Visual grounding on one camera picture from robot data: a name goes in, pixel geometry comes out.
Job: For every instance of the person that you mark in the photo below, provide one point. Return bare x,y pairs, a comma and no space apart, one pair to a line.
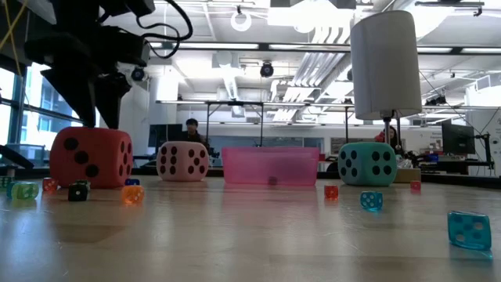
391,137
192,133

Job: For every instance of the small dark blue die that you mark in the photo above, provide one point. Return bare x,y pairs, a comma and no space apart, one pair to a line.
132,182

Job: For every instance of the background office desk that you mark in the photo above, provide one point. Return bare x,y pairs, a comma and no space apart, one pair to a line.
454,161

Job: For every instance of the small orange translucent die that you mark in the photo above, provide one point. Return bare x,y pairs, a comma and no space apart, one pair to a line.
132,194

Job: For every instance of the small red-orange translucent die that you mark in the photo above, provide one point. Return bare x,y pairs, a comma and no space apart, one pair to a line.
331,191

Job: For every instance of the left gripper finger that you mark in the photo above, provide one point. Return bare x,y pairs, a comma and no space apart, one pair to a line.
80,98
111,94

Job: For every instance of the pink translucent plastic bin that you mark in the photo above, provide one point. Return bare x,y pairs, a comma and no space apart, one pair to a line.
270,164

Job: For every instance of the black office chair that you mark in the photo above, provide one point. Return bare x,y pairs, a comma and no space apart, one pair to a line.
332,168

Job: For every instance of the small pink-red translucent die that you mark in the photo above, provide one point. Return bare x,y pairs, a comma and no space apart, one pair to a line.
415,186

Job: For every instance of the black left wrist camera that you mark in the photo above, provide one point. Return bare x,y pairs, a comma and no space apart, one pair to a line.
133,47

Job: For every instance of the small yellow-green translucent die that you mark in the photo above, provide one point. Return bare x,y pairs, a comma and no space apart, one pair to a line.
25,191

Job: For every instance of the white shade table lamp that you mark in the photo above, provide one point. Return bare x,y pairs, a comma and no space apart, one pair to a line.
385,62

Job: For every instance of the black computer monitor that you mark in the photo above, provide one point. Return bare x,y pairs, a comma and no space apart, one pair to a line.
164,135
458,139

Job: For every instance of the black ceiling spotlight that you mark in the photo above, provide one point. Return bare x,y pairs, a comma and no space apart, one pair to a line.
138,74
266,69

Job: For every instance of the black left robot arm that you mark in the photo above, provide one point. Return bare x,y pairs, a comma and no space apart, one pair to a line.
78,15

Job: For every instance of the small red translucent die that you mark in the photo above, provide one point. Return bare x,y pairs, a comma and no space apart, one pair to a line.
50,184

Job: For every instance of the large teal foam die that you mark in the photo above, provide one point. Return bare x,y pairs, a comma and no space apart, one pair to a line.
368,164

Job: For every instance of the large red foam die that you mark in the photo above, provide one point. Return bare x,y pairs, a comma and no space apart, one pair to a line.
90,156

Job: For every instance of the large pink foam die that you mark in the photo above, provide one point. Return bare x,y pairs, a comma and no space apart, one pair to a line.
182,161

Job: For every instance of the small black die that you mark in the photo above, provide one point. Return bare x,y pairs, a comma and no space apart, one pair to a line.
77,192

